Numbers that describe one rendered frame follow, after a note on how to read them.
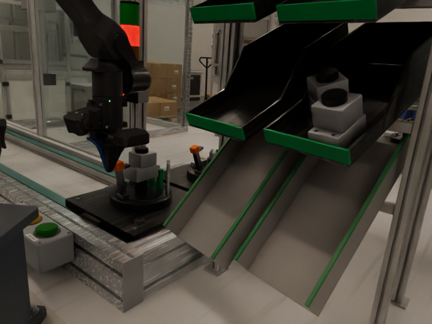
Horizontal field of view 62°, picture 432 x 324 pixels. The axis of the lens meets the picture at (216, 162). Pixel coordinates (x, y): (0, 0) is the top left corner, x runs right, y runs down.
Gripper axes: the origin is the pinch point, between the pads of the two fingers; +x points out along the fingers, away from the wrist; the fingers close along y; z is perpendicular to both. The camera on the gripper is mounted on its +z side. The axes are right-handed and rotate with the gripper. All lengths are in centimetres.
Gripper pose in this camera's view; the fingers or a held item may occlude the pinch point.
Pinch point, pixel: (108, 155)
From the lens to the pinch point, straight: 76.8
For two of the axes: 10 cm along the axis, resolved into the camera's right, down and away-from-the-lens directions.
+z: -6.3, 1.8, -7.6
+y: 7.7, 2.3, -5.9
